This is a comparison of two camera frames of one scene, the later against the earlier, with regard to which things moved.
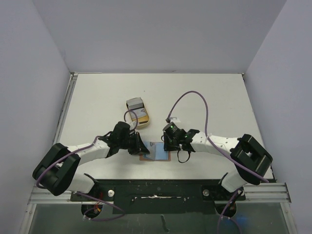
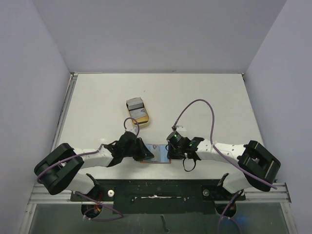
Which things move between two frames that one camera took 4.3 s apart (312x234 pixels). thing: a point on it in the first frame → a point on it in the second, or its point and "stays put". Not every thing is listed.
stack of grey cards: x=134 y=103 stays put
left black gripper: x=139 y=147 → x=144 y=152
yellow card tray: x=140 y=117 stays put
